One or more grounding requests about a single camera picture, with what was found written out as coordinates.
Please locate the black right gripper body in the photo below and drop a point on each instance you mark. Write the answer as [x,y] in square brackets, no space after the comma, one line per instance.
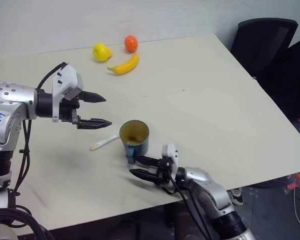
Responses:
[163,172]

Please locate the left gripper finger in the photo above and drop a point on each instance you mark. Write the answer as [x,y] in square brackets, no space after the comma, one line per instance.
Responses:
[92,97]
[95,123]

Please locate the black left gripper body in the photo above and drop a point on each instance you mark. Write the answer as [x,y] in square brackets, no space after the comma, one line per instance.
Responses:
[66,110]

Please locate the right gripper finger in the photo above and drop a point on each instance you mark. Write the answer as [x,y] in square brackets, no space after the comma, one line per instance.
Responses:
[143,175]
[147,161]

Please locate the blue mug yellow inside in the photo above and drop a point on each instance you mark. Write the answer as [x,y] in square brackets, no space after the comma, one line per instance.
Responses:
[137,142]

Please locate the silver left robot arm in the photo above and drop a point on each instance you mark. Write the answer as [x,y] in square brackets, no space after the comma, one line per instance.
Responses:
[5,100]

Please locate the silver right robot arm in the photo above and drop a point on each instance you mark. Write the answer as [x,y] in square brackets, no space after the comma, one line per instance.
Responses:
[210,190]

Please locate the yellow toy banana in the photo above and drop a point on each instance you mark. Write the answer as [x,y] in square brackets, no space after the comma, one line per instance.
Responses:
[125,66]

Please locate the yellow toy bell pepper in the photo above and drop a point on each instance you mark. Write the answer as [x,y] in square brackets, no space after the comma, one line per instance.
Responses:
[101,52]

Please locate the orange toy fruit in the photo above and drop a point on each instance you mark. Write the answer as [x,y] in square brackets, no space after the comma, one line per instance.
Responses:
[131,44]

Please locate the black and white shoe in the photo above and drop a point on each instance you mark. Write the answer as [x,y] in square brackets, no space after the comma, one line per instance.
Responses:
[236,196]

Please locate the colourful floor clutter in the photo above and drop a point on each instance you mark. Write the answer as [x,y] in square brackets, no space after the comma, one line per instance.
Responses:
[296,181]

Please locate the black mesh office chair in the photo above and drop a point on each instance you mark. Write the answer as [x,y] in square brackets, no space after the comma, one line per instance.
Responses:
[262,42]

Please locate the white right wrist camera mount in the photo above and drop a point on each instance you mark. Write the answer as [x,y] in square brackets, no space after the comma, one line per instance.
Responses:
[172,155]

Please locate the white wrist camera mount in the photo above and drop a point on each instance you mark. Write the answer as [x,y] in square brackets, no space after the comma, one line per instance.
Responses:
[172,155]
[66,76]

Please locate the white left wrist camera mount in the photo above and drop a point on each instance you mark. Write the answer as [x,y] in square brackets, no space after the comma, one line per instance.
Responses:
[66,76]

